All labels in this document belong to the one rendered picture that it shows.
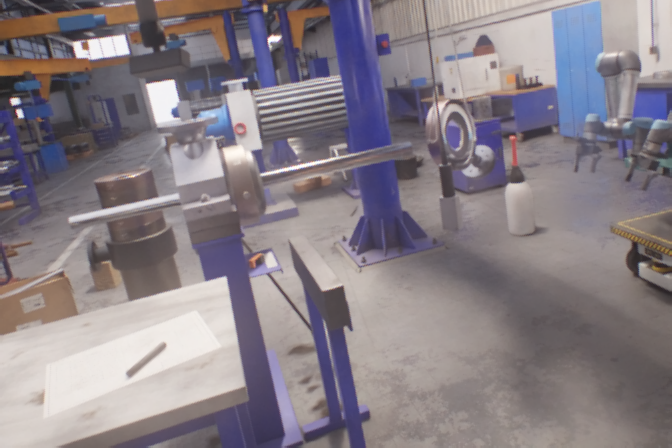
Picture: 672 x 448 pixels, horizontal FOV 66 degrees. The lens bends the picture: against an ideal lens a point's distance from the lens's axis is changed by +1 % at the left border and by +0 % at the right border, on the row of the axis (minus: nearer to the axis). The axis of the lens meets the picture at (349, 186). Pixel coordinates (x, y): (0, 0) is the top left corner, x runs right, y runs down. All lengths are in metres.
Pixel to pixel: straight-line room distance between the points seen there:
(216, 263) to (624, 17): 6.00
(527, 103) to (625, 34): 1.77
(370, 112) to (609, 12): 3.82
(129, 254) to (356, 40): 2.21
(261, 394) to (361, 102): 2.40
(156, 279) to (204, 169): 1.75
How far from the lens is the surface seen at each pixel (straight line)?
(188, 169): 2.22
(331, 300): 1.67
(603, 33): 7.01
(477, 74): 9.13
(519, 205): 4.28
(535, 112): 8.34
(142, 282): 3.85
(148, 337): 1.67
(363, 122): 4.06
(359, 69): 4.03
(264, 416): 2.46
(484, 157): 2.96
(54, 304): 4.20
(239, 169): 2.26
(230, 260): 2.14
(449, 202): 1.86
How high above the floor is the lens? 1.53
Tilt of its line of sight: 13 degrees down
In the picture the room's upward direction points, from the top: 10 degrees counter-clockwise
